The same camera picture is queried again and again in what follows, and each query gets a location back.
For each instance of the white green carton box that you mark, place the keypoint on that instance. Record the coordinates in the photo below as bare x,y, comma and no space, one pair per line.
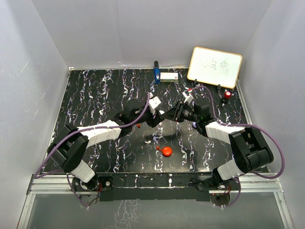
169,77

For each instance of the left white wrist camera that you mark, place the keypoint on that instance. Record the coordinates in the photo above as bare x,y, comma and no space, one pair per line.
154,102

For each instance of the black front base frame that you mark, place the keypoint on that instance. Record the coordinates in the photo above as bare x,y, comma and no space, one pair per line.
159,186

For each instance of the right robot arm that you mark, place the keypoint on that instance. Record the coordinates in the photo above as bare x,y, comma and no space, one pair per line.
250,149

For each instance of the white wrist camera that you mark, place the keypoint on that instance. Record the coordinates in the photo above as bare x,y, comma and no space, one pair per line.
188,98
154,102

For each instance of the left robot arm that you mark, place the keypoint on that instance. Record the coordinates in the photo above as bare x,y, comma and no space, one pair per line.
67,149

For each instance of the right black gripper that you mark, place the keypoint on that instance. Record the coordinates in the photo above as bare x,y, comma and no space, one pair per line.
175,113

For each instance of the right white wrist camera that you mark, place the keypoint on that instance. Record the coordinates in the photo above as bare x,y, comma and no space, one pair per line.
188,98

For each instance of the yellow framed whiteboard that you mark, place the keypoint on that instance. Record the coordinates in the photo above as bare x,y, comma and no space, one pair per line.
214,67

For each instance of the red earbud charging case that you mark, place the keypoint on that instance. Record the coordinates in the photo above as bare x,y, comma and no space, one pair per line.
167,151

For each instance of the blue black marker device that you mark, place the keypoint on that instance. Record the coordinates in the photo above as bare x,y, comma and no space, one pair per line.
156,71

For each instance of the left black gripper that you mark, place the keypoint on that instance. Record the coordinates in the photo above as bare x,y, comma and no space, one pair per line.
154,119

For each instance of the red emergency stop button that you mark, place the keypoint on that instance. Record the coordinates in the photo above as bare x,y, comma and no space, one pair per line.
226,97

